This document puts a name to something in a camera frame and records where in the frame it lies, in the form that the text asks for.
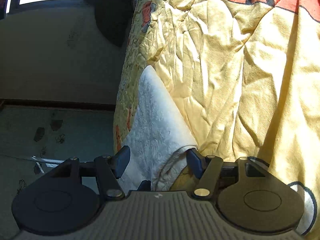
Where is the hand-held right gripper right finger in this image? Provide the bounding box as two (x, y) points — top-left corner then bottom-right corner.
(186, 148), (261, 198)

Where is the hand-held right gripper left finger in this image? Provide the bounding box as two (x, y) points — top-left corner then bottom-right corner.
(59, 145), (131, 201)

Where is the white embossed blanket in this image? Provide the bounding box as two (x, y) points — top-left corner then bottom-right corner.
(117, 65), (199, 192)

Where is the yellow printed quilt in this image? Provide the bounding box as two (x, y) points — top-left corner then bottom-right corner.
(113, 0), (320, 236)

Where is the dark pillow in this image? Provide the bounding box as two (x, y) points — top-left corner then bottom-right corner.
(77, 0), (142, 48)

